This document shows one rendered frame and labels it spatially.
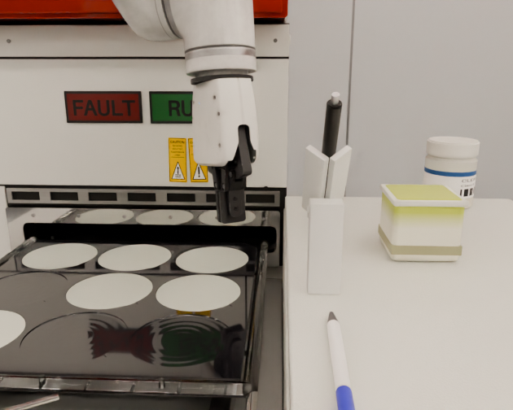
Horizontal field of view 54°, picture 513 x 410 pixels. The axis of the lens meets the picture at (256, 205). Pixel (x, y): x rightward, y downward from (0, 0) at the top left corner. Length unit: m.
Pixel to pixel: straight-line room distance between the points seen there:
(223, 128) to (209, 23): 0.12
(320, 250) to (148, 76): 0.44
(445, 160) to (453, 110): 1.64
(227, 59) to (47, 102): 0.36
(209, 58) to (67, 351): 0.34
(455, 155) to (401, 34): 1.60
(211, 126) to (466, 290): 0.32
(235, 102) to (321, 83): 1.70
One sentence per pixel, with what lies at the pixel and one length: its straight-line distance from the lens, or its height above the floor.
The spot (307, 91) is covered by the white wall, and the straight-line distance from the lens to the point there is 2.26.
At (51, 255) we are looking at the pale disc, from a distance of 0.78.
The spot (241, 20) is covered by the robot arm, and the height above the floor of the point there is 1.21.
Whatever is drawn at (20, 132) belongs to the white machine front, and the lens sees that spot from 0.87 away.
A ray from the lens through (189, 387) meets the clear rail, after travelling 0.46.
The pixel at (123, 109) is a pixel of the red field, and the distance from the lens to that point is 0.80.
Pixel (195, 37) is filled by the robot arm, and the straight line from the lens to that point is 0.60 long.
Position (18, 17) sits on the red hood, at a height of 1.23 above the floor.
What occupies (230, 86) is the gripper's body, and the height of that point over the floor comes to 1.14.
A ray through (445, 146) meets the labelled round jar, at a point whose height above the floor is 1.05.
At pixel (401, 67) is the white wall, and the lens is 2.31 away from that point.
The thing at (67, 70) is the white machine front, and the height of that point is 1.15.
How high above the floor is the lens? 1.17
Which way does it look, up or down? 16 degrees down
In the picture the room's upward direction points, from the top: straight up
